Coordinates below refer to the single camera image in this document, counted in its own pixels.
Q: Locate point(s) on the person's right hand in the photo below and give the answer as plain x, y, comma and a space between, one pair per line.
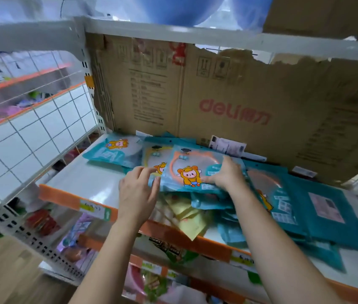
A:
229, 177

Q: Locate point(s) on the person's left hand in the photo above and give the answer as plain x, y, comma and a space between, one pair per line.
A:
137, 196

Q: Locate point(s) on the teal packet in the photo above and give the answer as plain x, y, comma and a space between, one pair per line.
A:
185, 158

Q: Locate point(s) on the messy pile of teal packets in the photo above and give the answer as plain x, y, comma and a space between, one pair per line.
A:
112, 155

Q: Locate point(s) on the person's right forearm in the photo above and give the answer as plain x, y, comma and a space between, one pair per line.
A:
280, 256

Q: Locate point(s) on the person's left forearm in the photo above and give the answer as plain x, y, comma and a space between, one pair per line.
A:
106, 265

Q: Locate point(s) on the yellow white price label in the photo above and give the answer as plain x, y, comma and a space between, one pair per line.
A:
95, 210
243, 260

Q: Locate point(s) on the brown snack packet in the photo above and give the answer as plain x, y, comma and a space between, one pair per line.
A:
172, 250

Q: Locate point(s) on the colourful printed pack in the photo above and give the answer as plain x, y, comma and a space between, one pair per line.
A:
74, 231

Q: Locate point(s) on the pink plastic bowl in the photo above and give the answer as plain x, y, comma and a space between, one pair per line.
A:
133, 280

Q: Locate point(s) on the green snack packet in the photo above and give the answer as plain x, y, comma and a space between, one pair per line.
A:
153, 286
255, 277

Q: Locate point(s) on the brown cardboard sheet red print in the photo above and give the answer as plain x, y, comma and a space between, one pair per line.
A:
261, 85

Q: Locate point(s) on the red snack packet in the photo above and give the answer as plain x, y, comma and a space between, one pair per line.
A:
41, 222

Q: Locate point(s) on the blue plastic basin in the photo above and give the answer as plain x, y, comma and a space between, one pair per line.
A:
251, 12
179, 9

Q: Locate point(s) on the brown cardboard box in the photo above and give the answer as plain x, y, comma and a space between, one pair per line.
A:
324, 15

